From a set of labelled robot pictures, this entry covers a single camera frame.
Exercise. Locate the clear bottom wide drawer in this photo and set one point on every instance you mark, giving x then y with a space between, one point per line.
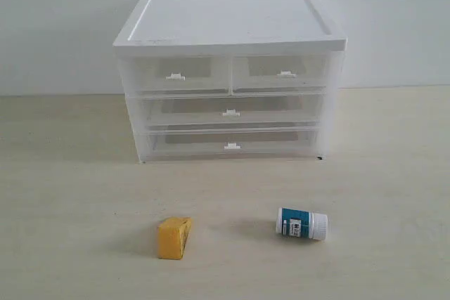
295 141

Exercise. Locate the clear middle wide drawer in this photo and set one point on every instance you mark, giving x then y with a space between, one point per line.
240 109

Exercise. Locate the white bottle blue label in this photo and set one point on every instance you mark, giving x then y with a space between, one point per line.
301 224

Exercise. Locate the yellow cheese wedge block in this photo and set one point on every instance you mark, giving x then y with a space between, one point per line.
172 235

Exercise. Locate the clear wide drawer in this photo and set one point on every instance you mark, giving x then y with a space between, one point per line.
240 109
295 141

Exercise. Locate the white plastic drawer cabinet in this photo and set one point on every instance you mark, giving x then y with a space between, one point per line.
231 29

